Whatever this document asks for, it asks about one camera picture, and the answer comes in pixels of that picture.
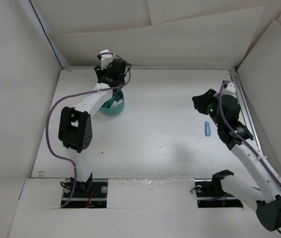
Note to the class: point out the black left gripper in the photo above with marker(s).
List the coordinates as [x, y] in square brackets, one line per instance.
[100, 72]

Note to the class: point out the blue translucent correction tape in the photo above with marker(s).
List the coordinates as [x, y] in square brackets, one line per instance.
[207, 129]

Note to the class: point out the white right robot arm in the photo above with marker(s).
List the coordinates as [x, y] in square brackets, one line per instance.
[265, 200]

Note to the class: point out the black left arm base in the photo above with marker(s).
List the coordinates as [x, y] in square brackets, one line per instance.
[91, 195]

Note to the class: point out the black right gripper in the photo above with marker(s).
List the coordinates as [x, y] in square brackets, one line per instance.
[200, 101]

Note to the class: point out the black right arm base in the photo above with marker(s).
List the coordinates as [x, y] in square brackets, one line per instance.
[209, 192]

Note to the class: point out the blue capped white marker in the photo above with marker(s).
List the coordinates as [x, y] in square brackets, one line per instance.
[118, 102]

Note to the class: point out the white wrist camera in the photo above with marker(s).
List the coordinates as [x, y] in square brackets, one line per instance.
[106, 58]
[229, 89]

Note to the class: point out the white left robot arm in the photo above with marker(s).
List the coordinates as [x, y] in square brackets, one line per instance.
[75, 128]

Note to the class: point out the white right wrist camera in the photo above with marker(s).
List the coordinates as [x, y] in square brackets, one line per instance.
[229, 89]

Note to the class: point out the teal round divided organizer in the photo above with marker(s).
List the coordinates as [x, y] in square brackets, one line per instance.
[108, 109]

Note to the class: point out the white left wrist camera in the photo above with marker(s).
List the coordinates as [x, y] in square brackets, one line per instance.
[106, 58]

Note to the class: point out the aluminium rail right side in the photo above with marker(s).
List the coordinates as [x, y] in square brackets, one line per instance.
[244, 107]

